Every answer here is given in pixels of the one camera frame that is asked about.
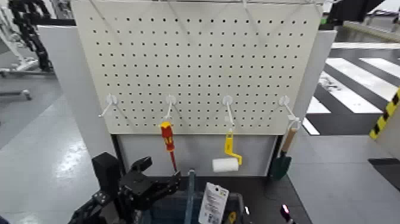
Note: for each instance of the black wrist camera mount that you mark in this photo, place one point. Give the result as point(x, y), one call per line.
point(106, 172)

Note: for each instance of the yellow black striped barrier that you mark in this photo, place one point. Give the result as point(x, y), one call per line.
point(386, 115)

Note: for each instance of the yellow black tool in packaging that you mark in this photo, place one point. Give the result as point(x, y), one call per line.
point(231, 218)

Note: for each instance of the grey caster leg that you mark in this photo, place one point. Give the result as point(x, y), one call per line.
point(22, 94)

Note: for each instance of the beige perforated pegboard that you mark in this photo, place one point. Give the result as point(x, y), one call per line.
point(200, 62)

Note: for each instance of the white printed package card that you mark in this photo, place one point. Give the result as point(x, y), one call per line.
point(214, 203)

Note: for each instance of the black table frame post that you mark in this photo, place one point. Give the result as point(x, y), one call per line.
point(275, 150)
point(117, 150)

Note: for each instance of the white metal frame stand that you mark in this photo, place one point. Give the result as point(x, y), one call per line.
point(18, 64)

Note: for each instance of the blue trousers leg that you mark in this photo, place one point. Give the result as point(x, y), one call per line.
point(3, 220)

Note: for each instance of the red yellow screwdriver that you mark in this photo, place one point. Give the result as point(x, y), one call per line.
point(167, 137)

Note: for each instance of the white pegboard hook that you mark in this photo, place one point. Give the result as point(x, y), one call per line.
point(284, 100)
point(110, 100)
point(170, 100)
point(227, 100)

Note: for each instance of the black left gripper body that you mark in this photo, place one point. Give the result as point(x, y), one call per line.
point(139, 190)

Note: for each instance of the black overhead machine housing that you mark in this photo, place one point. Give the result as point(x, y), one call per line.
point(350, 11)

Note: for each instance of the white partition panel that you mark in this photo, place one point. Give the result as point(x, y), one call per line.
point(68, 81)

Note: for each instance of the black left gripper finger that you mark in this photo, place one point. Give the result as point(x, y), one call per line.
point(142, 164)
point(170, 186)

